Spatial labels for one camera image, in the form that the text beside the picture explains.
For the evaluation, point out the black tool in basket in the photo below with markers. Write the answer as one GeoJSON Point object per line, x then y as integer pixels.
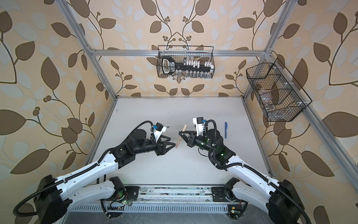
{"type": "Point", "coordinates": [171, 66]}

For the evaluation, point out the aluminium frame post right rear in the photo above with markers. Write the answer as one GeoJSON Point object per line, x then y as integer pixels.
{"type": "Point", "coordinates": [265, 54]}

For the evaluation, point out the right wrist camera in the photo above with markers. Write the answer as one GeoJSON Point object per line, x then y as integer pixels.
{"type": "Point", "coordinates": [199, 123]}

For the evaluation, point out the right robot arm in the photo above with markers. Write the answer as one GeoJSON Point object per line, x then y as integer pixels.
{"type": "Point", "coordinates": [279, 199]}

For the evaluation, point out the aluminium frame post left rear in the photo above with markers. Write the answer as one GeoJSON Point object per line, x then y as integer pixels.
{"type": "Point", "coordinates": [66, 12]}

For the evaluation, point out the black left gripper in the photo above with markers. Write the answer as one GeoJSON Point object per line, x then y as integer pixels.
{"type": "Point", "coordinates": [161, 149]}

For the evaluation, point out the aluminium frame post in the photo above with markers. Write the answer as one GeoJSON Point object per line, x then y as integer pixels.
{"type": "Point", "coordinates": [265, 54]}
{"type": "Point", "coordinates": [66, 12]}

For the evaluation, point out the side wire basket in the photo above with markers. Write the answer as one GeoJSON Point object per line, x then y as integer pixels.
{"type": "Point", "coordinates": [280, 95]}

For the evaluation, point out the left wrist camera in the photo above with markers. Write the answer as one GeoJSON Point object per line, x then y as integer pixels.
{"type": "Point", "coordinates": [158, 129]}

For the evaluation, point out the beige pen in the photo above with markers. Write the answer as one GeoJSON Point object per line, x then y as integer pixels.
{"type": "Point", "coordinates": [177, 145]}

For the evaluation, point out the rear wire basket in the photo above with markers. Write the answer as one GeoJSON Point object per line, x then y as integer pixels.
{"type": "Point", "coordinates": [202, 53]}

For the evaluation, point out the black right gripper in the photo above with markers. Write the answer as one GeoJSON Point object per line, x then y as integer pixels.
{"type": "Point", "coordinates": [191, 141]}

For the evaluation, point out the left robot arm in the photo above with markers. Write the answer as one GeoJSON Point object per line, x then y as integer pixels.
{"type": "Point", "coordinates": [58, 195]}

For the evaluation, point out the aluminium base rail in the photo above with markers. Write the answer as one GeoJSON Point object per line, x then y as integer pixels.
{"type": "Point", "coordinates": [184, 194]}

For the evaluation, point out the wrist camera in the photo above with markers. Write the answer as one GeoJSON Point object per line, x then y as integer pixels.
{"type": "Point", "coordinates": [199, 123]}
{"type": "Point", "coordinates": [158, 129]}

